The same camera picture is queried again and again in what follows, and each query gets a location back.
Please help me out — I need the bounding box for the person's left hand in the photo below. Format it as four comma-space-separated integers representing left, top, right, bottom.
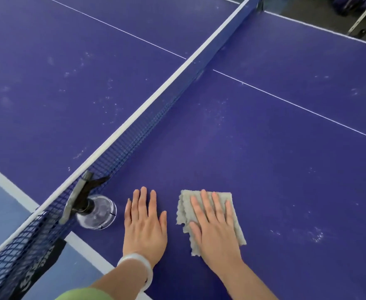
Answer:
122, 186, 168, 269

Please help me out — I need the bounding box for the person's right hand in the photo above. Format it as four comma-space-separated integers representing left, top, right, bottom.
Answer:
189, 189, 245, 275

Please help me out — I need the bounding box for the dark table tennis net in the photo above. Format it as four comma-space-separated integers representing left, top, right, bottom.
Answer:
0, 0, 263, 300

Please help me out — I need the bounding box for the blue table tennis table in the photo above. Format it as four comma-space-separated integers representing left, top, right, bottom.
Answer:
0, 0, 366, 300

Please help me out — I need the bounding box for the purple rolled exercise mat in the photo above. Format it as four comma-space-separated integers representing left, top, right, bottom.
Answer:
331, 0, 366, 16

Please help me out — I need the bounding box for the white jade bracelet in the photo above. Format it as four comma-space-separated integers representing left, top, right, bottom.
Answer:
117, 252, 154, 293

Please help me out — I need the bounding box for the dark floor mat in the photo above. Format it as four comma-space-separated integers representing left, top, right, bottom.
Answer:
215, 0, 366, 47

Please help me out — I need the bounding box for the person's right forearm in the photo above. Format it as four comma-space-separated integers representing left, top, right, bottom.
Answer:
217, 260, 279, 300

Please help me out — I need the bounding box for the person's left forearm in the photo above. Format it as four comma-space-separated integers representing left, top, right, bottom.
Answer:
90, 267, 149, 297

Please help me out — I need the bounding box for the grey cleaning cloth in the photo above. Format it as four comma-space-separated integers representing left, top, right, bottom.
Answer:
175, 189, 247, 257

